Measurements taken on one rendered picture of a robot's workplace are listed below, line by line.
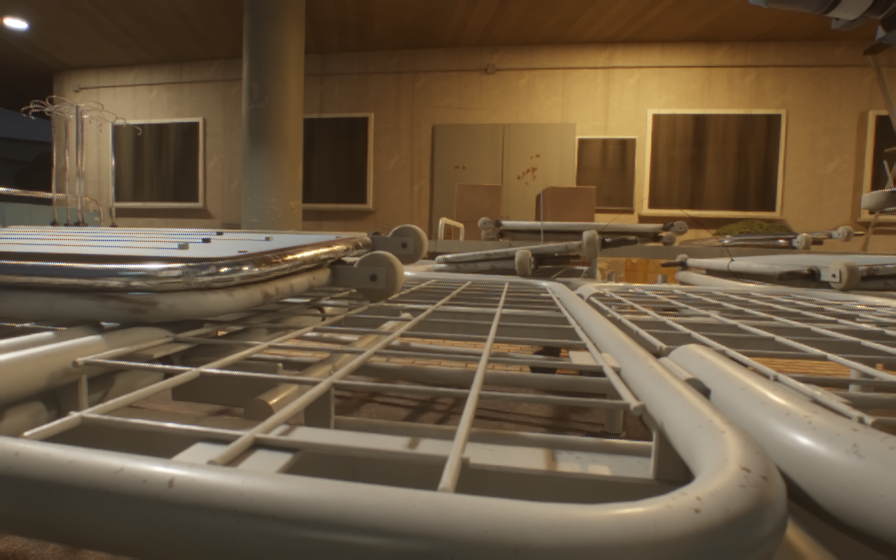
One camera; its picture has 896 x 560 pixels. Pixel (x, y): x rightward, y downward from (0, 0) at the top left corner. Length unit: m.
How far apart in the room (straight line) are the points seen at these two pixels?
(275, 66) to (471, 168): 2.80
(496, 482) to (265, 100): 4.90
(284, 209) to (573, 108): 3.95
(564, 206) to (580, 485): 3.81
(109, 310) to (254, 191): 4.55
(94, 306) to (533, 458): 0.32
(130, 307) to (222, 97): 7.74
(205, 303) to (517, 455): 0.26
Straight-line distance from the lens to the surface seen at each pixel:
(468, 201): 3.94
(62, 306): 0.44
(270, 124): 4.99
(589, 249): 1.05
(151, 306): 0.40
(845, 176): 7.63
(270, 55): 5.19
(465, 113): 6.68
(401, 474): 0.27
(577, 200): 4.06
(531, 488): 0.26
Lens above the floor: 0.57
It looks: 4 degrees down
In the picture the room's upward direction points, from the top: 2 degrees clockwise
